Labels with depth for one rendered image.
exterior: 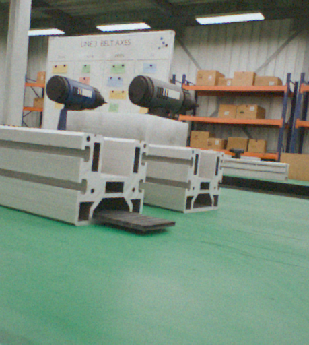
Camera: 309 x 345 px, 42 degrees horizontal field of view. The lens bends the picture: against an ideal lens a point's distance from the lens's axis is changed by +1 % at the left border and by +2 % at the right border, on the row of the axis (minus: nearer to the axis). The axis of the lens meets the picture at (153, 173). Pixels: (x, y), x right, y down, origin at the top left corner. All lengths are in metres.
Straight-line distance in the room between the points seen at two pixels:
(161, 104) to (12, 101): 8.43
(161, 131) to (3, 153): 0.23
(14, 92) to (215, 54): 5.82
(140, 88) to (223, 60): 11.30
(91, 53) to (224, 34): 8.25
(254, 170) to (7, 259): 1.87
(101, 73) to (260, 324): 4.01
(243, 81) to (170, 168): 10.10
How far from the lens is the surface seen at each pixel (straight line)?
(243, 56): 11.85
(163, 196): 0.54
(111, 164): 0.44
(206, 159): 0.59
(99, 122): 0.61
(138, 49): 3.99
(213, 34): 12.36
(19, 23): 9.47
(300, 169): 2.48
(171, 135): 0.60
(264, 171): 2.07
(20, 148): 0.45
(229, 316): 0.21
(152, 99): 0.78
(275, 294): 0.26
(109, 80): 4.10
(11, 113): 9.17
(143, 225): 0.35
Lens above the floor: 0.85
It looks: 3 degrees down
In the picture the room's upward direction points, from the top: 6 degrees clockwise
